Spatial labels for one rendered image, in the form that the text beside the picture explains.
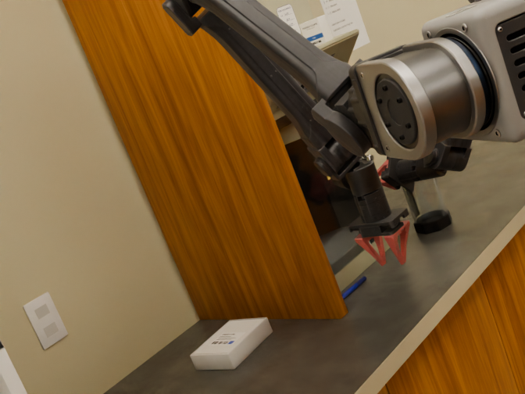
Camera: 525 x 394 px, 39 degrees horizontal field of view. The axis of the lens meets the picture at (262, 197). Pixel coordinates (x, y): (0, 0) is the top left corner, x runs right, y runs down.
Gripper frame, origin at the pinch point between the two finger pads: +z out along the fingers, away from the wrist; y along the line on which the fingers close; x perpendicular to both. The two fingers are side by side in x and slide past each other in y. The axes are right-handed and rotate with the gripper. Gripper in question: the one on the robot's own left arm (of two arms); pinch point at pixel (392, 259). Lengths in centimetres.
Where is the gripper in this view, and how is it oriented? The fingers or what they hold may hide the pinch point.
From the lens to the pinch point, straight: 143.2
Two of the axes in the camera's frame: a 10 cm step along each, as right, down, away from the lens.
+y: -7.1, 1.2, 6.9
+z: 3.6, 9.1, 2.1
